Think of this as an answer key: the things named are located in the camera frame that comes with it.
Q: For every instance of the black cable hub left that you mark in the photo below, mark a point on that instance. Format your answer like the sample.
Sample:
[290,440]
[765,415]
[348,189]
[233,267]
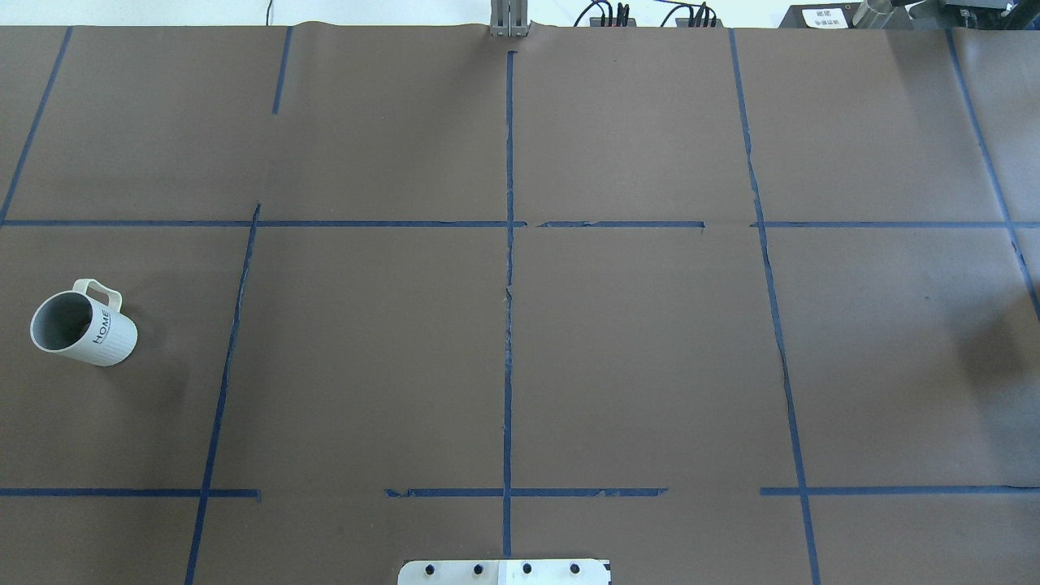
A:
[605,14]

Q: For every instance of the black cable hub right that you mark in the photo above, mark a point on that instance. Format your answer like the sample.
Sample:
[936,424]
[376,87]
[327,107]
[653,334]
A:
[690,15]

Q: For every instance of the grey aluminium frame post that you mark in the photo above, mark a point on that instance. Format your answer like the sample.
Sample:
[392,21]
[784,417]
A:
[509,18]

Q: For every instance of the white ribbed HOME mug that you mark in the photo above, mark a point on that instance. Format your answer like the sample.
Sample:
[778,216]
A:
[86,324]

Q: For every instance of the white pedestal base plate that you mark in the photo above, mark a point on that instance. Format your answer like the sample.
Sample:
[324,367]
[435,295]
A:
[506,571]

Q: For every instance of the black cable hub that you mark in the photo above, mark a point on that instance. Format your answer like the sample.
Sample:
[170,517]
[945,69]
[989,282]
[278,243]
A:
[605,14]
[690,15]

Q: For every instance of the black equipment box with label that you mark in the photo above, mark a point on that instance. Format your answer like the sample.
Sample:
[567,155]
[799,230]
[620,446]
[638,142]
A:
[838,15]

